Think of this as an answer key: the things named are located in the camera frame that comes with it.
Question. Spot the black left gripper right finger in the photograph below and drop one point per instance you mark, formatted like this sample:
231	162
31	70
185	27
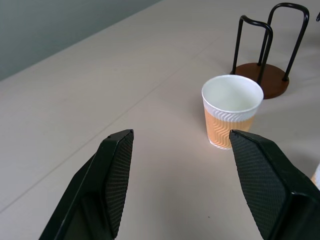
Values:
275	187

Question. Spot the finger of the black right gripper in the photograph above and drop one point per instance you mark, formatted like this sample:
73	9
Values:
318	17

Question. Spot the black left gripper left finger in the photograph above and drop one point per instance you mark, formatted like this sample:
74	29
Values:
100	187

